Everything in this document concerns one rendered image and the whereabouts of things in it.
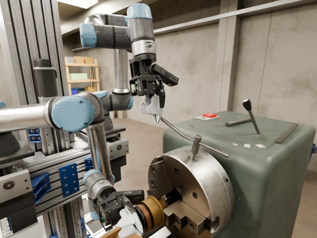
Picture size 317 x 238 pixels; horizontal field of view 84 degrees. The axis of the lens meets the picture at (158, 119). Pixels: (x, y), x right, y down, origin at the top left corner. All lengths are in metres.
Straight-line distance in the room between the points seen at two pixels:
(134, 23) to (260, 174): 0.58
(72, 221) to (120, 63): 1.07
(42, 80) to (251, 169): 1.01
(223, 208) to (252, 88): 3.18
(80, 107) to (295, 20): 3.39
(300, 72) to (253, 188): 2.99
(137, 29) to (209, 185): 0.50
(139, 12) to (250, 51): 3.21
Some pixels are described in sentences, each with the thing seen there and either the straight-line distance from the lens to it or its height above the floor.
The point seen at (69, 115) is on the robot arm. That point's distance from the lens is 0.63.
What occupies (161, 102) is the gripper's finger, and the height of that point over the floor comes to 1.41.
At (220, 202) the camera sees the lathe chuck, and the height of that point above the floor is 1.14.
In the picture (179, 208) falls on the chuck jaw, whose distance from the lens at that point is 0.61.
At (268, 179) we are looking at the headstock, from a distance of 0.64.
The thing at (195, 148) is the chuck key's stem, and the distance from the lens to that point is 0.56.
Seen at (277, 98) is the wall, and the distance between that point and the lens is 3.58.
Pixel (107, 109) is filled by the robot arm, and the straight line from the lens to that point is 1.12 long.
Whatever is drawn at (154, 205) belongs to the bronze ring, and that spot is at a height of 1.12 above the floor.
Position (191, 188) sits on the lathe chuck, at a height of 1.17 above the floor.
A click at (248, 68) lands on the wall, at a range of 3.68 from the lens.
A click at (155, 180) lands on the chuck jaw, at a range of 0.61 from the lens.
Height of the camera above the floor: 1.50
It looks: 15 degrees down
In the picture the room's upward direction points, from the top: straight up
